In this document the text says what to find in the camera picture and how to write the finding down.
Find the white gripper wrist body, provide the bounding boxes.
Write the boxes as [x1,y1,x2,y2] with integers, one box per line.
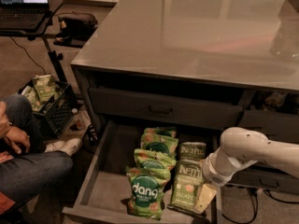
[202,155,232,187]

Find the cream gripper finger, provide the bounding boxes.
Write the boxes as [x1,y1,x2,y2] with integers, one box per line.
[194,183,217,214]

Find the kettle jalapeno chip bag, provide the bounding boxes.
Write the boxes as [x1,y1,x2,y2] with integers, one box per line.
[178,142,206,161]
[167,160,204,216]

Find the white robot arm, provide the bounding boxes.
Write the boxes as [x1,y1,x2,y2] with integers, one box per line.
[202,127,299,187]

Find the front green Dang chip bag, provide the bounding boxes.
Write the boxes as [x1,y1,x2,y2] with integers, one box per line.
[126,167,171,220]

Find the green dang chip bag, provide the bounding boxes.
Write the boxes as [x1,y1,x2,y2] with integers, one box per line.
[140,133,178,159]
[144,127,177,138]
[134,148,177,171]
[126,167,171,220]

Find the rear green Dang chip bag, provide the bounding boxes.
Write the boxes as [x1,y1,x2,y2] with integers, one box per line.
[144,127,177,138]

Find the open grey middle drawer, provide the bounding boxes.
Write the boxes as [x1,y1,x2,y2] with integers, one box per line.
[63,119,222,224]

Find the grey top drawer front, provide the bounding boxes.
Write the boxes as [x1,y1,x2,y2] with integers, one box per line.
[88,87,242,129]

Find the grey counter cabinet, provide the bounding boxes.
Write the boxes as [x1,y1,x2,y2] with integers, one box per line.
[72,0,299,125]

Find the Kettle chip bag in crate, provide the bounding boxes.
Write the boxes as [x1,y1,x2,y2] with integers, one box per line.
[32,75,56,103]

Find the dark bag on floor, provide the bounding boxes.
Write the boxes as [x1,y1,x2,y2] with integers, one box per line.
[54,11,98,48]

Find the seated person's hand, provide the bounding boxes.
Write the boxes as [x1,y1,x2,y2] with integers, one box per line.
[4,126,30,154]

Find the white sneaker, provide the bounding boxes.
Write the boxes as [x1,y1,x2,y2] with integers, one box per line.
[45,138,82,156]

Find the black plastic crate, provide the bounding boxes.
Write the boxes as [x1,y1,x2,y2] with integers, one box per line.
[19,80,77,140]

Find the seated person's jeans legs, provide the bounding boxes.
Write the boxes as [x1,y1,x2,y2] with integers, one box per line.
[0,94,73,214]

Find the red patterned cloth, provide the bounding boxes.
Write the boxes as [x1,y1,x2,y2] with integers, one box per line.
[0,151,15,215]

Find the black laptop stand table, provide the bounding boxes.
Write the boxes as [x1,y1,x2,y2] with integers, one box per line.
[0,0,67,82]

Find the black laptop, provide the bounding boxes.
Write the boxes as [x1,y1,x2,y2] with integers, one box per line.
[0,0,50,31]

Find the black floor cable right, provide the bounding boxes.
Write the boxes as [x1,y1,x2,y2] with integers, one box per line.
[221,188,299,224]

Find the black power cable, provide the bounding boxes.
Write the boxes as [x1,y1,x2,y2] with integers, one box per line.
[9,35,48,77]

